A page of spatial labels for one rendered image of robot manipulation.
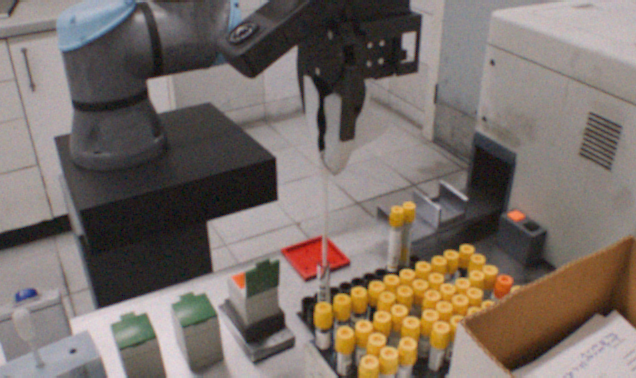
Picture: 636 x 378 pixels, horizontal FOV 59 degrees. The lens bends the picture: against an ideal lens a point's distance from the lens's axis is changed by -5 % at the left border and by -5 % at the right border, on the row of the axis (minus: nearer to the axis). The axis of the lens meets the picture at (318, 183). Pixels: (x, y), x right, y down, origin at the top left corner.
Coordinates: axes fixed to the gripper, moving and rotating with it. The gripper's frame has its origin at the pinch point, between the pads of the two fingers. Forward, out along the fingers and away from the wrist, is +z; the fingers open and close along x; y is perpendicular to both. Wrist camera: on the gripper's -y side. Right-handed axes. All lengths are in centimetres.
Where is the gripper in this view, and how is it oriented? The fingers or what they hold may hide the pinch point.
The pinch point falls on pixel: (326, 162)
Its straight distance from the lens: 54.3
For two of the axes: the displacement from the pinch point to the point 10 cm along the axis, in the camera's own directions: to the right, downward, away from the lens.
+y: 8.7, -2.6, 4.3
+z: 0.0, 8.5, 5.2
